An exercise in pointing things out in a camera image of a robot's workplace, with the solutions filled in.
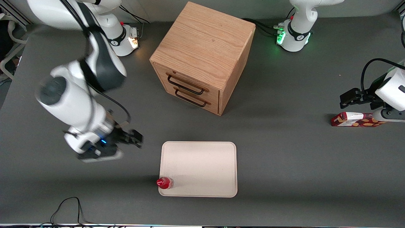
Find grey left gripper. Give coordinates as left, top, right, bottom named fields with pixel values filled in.
left=340, top=74, right=405, bottom=123

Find black metal drawer handle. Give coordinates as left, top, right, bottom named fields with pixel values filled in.
left=165, top=72, right=209, bottom=95
left=173, top=86, right=212, bottom=108

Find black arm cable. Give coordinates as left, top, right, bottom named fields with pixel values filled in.
left=60, top=0, right=132, bottom=124
left=360, top=58, right=405, bottom=93

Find red-capped coke bottle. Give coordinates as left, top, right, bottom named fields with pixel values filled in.
left=156, top=177, right=175, bottom=190

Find wooden two-drawer cabinet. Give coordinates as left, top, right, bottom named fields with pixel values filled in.
left=149, top=2, right=256, bottom=116

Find red tartan cookie box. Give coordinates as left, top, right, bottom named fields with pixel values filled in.
left=331, top=112, right=387, bottom=128

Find black cable on table edge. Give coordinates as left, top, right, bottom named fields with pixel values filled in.
left=40, top=197, right=97, bottom=227

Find black base cables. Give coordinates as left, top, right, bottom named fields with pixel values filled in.
left=119, top=4, right=150, bottom=24
left=242, top=18, right=283, bottom=36

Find white metal frame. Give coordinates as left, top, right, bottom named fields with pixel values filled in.
left=0, top=6, right=30, bottom=80

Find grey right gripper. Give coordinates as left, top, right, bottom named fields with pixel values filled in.
left=78, top=129, right=144, bottom=163

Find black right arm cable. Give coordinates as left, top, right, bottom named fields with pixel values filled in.
left=60, top=0, right=132, bottom=124

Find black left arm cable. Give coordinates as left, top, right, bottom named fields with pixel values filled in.
left=360, top=58, right=405, bottom=93

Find cream plastic tray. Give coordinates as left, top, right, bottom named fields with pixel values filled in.
left=159, top=141, right=238, bottom=198

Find black right base cables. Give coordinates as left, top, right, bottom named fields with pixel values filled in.
left=119, top=4, right=150, bottom=24

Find black left base cables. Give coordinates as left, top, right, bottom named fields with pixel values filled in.
left=242, top=18, right=283, bottom=36

